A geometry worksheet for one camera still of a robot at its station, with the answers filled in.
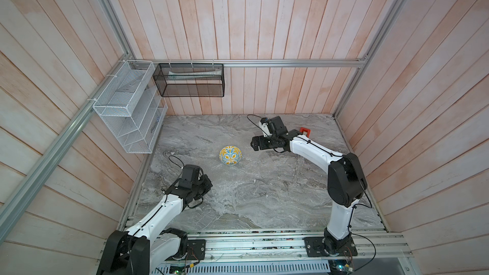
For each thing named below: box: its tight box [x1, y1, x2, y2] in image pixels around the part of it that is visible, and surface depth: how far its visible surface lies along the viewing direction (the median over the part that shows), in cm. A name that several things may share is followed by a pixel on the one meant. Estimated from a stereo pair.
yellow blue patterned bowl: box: [219, 145, 243, 166], surface depth 102 cm
